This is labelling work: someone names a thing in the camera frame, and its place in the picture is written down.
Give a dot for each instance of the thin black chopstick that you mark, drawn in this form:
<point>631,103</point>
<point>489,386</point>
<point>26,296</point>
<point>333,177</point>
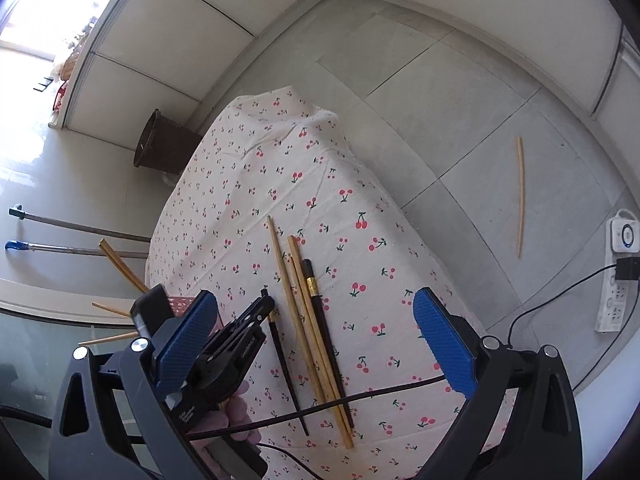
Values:
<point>288,375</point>

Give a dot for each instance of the cherry print tablecloth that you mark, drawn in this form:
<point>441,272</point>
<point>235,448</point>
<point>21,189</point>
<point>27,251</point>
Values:
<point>350,220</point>

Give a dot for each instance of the white kitchen cabinets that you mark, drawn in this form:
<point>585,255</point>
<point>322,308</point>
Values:
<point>200,20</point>

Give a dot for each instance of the red basket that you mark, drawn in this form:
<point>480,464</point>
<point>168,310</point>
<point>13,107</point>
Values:
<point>60,97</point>

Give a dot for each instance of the person's left hand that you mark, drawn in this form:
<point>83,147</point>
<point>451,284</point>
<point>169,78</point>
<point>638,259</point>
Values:
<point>242,415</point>

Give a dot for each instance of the brown trash bin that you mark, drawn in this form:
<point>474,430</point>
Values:
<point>165,145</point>

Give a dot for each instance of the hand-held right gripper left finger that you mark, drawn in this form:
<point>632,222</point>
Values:
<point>185,342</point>

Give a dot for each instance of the white timer plug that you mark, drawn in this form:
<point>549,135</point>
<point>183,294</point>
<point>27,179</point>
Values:
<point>626,234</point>

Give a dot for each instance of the woven basket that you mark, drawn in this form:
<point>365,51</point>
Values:
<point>72,65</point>

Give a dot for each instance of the black power adapter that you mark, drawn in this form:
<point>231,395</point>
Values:
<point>628,270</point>

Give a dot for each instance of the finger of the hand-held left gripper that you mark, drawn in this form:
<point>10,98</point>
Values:
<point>235,350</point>
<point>150,310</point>

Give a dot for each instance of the wooden chopstick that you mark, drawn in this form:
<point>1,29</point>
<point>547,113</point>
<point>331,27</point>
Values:
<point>320,350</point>
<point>295,310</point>
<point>524,190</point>
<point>110,309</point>
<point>125,262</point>
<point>105,339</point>
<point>120,266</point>

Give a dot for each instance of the white power strip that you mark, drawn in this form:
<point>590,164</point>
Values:
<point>612,310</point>

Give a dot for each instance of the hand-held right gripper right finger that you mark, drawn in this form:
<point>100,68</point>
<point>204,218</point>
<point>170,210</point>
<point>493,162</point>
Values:
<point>442,342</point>

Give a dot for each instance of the pink perforated holder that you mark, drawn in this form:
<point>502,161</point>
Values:
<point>181,305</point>

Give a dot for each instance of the black chopstick with gold band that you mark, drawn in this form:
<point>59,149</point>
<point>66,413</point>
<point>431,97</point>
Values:
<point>325,330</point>

